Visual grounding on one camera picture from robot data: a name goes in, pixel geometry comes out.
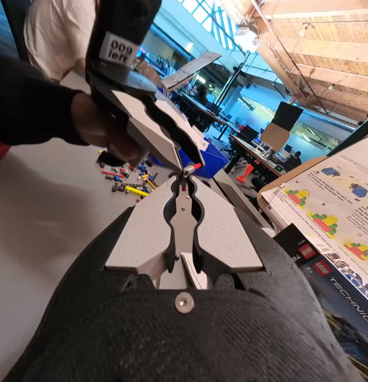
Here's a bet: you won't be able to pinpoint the black panel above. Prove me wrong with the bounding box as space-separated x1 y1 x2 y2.
274 101 304 132

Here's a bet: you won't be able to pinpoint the brown cardboard backing board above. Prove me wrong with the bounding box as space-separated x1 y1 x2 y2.
257 157 331 197

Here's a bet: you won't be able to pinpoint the long wooden desk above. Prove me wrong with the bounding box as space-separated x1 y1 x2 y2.
172 90 241 141

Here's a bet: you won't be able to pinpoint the person's left forearm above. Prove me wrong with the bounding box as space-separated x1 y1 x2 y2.
0 55 89 147

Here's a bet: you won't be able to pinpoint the blue plastic bin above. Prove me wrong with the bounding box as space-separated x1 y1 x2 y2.
147 140 229 179

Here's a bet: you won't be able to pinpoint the pile of loose lego pieces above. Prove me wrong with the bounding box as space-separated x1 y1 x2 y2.
96 149 161 203

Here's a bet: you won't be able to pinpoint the lego set box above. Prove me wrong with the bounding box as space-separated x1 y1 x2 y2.
274 222 368 379

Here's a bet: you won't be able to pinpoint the brown cardboard sheet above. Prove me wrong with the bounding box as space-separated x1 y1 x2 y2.
260 122 291 153

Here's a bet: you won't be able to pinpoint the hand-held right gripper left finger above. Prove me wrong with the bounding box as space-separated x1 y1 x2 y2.
104 175 181 289

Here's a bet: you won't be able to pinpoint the white printed paper sheets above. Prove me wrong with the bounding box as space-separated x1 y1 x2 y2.
190 125 210 150

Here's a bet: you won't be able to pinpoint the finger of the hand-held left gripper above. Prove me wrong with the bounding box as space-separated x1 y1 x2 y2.
112 90 183 173
145 98 206 168

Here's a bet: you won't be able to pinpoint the wooden office desk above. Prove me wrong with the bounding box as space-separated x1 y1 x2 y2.
229 134 292 179

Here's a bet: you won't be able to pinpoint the red cloth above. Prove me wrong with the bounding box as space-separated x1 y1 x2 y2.
0 140 11 169

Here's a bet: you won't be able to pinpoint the small white lego leaflet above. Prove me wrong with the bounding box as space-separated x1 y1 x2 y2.
180 252 209 290

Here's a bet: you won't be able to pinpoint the black office chair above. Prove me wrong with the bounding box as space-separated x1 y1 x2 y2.
238 125 259 147

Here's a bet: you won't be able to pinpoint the person's left hand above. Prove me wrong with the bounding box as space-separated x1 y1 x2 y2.
71 92 143 163

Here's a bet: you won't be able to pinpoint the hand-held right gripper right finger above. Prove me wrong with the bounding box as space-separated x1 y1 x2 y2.
188 176 264 282

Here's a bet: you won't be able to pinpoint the black light stand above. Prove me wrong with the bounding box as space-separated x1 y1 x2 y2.
222 54 251 120

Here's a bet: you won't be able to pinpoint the printed task sheet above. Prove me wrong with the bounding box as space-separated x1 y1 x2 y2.
260 134 368 302

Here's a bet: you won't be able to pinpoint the tilted grey sign board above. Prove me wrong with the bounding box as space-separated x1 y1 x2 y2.
162 52 223 90

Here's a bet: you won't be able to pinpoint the orange cone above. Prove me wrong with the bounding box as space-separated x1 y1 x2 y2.
235 164 254 182

